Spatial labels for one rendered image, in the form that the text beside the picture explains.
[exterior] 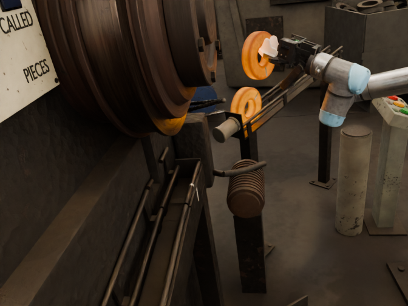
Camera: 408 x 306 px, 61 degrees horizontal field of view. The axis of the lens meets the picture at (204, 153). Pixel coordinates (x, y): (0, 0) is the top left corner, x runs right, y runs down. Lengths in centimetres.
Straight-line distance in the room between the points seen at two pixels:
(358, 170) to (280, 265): 52
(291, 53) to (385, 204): 93
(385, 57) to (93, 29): 255
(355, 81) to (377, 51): 183
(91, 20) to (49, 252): 33
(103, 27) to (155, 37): 8
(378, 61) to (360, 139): 145
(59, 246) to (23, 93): 22
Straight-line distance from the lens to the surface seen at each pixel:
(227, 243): 175
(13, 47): 55
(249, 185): 118
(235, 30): 349
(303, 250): 171
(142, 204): 78
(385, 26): 285
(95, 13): 55
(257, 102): 135
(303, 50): 111
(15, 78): 54
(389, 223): 186
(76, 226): 59
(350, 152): 154
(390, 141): 161
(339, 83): 106
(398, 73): 117
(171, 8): 60
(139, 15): 56
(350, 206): 169
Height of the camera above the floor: 120
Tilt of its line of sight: 28 degrees down
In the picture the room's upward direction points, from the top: 9 degrees counter-clockwise
